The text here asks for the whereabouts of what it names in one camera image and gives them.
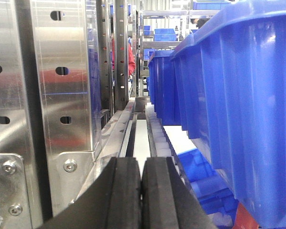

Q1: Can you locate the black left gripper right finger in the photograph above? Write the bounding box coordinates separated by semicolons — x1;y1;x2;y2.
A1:
142;157;217;229

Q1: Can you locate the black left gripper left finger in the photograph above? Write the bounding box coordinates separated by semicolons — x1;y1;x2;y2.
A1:
41;157;141;229

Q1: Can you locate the large blue plastic bin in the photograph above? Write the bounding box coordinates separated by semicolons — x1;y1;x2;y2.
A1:
170;0;286;229

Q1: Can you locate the blue bin on lower shelf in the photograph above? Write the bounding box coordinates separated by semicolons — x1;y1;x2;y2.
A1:
178;148;238;229

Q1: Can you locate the white roller conveyor track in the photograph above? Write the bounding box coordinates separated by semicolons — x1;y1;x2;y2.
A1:
146;104;182;172

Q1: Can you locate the background blue bin on shelf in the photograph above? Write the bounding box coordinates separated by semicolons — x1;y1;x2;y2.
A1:
154;28;176;41

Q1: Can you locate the steel perforated rack upright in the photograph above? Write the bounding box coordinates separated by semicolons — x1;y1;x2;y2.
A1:
0;0;102;229

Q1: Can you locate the person in red clothing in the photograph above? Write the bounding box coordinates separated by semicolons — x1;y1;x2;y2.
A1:
111;33;136;76

